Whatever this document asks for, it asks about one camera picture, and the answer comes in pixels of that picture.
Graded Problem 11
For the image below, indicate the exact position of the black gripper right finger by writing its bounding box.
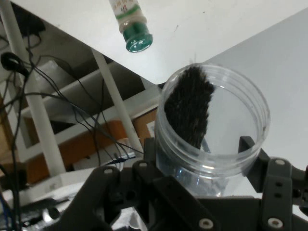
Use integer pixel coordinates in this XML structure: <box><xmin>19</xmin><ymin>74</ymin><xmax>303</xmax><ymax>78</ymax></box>
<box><xmin>238</xmin><ymin>136</ymin><xmax>308</xmax><ymax>231</ymax></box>

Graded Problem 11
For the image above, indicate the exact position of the thin black cable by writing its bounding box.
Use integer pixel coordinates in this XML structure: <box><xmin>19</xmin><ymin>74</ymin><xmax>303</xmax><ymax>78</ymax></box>
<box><xmin>28</xmin><ymin>64</ymin><xmax>146</xmax><ymax>154</ymax></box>

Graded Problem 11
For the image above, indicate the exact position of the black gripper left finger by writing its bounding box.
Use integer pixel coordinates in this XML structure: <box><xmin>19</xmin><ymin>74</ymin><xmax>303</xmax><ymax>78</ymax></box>
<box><xmin>56</xmin><ymin>137</ymin><xmax>222</xmax><ymax>231</ymax></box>

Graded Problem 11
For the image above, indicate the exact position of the black seeds heap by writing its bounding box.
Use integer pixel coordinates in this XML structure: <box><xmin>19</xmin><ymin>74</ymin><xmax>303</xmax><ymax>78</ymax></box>
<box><xmin>163</xmin><ymin>65</ymin><xmax>216</xmax><ymax>150</ymax></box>

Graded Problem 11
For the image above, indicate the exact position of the black ring-shaped object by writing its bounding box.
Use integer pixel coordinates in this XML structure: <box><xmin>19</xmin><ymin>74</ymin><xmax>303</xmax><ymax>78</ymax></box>
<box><xmin>0</xmin><ymin>51</ymin><xmax>25</xmax><ymax>73</ymax></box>

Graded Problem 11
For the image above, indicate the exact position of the clear plastic jar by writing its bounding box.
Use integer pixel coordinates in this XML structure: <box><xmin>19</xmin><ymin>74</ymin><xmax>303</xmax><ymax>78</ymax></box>
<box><xmin>154</xmin><ymin>64</ymin><xmax>271</xmax><ymax>198</ymax></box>

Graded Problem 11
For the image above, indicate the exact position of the green cap spice bottle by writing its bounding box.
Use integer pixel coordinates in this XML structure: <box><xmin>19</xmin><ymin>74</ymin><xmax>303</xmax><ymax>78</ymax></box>
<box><xmin>108</xmin><ymin>0</ymin><xmax>154</xmax><ymax>55</ymax></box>

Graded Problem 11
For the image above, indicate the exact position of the cardboard box with label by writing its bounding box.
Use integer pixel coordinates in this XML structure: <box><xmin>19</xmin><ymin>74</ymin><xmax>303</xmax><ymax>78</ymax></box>
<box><xmin>133</xmin><ymin>108</ymin><xmax>160</xmax><ymax>145</ymax></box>

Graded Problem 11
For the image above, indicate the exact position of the white metal table leg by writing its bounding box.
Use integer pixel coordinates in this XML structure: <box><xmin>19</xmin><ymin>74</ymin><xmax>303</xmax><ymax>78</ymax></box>
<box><xmin>92</xmin><ymin>48</ymin><xmax>143</xmax><ymax>155</ymax></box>
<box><xmin>0</xmin><ymin>0</ymin><xmax>66</xmax><ymax>177</ymax></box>

